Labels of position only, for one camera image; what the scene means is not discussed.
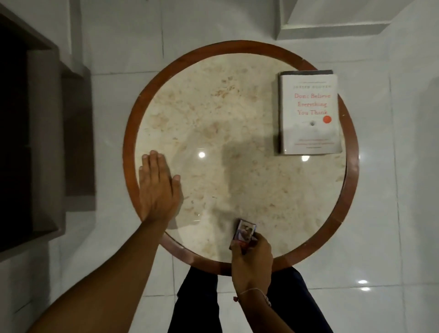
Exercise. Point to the person's right hand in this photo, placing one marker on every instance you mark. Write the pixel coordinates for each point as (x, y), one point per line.
(252, 262)

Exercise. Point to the person's left hand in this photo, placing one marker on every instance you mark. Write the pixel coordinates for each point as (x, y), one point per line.
(157, 195)

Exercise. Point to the person's left thumb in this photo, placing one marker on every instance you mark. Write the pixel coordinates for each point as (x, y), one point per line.
(176, 185)

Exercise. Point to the person's right fingers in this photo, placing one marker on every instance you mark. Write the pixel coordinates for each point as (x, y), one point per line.
(244, 244)

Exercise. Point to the small printed matchbox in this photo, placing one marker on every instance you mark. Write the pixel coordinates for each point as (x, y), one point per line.
(244, 232)

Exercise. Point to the person's left forearm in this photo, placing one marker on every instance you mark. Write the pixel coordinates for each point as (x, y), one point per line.
(103, 278)

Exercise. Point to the person's right forearm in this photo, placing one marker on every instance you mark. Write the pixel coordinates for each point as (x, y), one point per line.
(271, 312)

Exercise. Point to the person's dark trousers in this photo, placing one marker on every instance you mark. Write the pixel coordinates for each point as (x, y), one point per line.
(247, 302)

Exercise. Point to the round marble wooden-rimmed table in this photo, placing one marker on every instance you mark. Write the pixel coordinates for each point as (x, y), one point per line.
(240, 154)

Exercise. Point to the white hardcover book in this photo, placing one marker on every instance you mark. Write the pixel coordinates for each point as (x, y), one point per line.
(310, 113)

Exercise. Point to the dark wooden cabinet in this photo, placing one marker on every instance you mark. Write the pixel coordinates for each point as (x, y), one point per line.
(31, 137)

